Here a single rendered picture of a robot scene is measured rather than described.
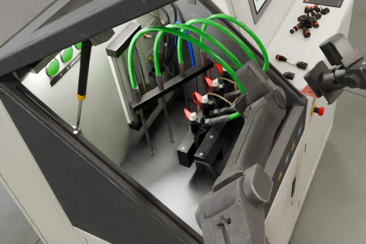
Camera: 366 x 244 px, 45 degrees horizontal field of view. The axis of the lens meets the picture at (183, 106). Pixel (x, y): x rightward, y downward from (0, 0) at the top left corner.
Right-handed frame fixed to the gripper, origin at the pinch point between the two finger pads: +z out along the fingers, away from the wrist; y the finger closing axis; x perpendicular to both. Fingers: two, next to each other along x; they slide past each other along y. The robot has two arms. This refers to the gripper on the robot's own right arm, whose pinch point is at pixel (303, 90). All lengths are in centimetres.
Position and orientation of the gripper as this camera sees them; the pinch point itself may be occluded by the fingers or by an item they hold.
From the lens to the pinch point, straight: 127.0
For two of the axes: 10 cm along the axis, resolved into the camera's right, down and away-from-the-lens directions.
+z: -4.3, 2.1, 8.8
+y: -6.1, -7.9, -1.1
